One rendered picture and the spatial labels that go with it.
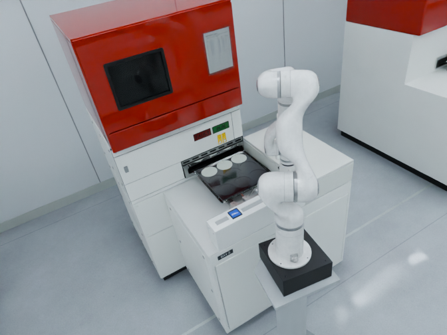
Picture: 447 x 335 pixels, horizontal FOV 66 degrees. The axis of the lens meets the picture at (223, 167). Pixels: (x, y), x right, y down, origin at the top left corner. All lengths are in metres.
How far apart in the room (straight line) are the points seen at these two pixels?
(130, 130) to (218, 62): 0.60
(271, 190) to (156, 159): 0.94
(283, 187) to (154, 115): 0.88
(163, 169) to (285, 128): 1.02
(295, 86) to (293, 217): 0.51
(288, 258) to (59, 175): 2.64
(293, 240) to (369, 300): 1.23
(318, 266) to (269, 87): 0.78
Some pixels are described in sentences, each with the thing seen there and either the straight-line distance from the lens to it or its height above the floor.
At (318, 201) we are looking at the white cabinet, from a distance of 2.03.
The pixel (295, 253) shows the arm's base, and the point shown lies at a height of 0.97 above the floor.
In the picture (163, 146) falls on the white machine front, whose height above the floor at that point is 1.12.
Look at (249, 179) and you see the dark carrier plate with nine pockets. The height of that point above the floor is 0.90.
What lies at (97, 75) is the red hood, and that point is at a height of 1.64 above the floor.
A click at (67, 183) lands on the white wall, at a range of 3.74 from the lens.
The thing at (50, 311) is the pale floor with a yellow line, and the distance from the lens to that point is 3.02.
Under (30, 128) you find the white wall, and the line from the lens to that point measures 3.46.
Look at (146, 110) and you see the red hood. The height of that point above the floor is 1.39.
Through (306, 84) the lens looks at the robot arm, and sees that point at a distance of 1.30.
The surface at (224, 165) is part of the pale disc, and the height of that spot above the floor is 0.90.
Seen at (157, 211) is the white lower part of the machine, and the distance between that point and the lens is 2.27.
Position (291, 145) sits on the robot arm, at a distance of 1.30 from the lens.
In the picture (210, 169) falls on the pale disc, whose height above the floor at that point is 0.90.
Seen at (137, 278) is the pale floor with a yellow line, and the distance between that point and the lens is 2.87.
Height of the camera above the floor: 2.17
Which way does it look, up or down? 36 degrees down
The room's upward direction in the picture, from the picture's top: 9 degrees counter-clockwise
